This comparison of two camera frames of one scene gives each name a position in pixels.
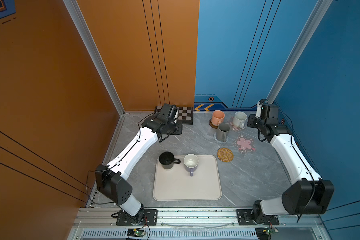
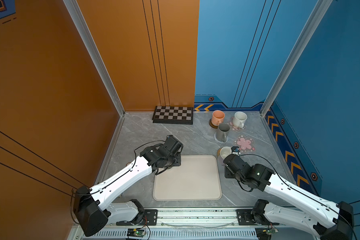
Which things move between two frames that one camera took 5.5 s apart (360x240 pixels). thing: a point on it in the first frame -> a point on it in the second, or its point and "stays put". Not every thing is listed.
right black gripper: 251,117 -> 226,172
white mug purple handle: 191,161 -> 225,151
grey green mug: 223,130 stays put
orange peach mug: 217,117 stays put
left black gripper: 179,128 -> 178,156
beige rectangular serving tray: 176,184 stays put
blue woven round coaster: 219,141 stays put
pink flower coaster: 244,144 stays put
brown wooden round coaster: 211,124 stays put
